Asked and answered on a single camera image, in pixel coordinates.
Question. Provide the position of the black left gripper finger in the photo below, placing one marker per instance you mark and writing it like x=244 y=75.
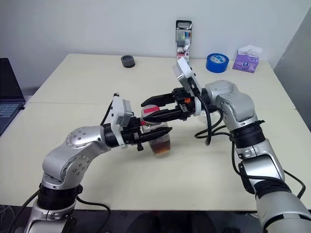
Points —
x=158 y=134

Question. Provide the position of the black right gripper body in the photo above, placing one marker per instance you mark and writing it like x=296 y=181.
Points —
x=182 y=104

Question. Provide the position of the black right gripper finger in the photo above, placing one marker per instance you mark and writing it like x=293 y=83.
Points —
x=159 y=100
x=165 y=115

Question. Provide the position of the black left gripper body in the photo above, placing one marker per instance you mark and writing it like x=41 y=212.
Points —
x=132 y=137

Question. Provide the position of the clear bottle with brown drink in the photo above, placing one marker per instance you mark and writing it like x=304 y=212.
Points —
x=161 y=148

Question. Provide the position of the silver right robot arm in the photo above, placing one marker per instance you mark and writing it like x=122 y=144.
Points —
x=243 y=104

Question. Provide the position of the black round container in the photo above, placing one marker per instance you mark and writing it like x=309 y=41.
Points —
x=128 y=61

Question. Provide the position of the blue tape roll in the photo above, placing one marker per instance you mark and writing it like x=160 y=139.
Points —
x=216 y=65

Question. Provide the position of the marker pen pack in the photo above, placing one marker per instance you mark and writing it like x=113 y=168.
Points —
x=184 y=38

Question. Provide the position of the purple tissue pack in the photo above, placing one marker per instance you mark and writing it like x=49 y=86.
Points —
x=245 y=61

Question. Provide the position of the dark laptop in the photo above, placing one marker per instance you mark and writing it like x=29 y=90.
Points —
x=8 y=97

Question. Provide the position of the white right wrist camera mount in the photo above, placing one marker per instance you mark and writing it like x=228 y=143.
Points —
x=184 y=71

